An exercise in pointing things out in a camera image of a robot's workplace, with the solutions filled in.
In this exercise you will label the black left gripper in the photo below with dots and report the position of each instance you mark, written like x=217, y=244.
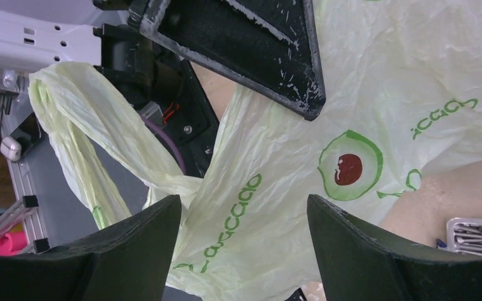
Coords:
x=268, y=46

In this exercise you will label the pale green plastic bag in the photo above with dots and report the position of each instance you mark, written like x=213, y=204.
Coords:
x=404, y=82

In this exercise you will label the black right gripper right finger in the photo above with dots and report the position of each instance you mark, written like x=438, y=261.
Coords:
x=358, y=260

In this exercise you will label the black aluminium base frame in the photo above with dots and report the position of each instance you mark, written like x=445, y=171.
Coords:
x=20, y=133

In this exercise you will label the pink object on floor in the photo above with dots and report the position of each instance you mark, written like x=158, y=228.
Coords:
x=12, y=243

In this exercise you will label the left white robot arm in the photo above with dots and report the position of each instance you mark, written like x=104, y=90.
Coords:
x=29, y=44

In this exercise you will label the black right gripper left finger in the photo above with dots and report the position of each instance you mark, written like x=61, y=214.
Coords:
x=129, y=260

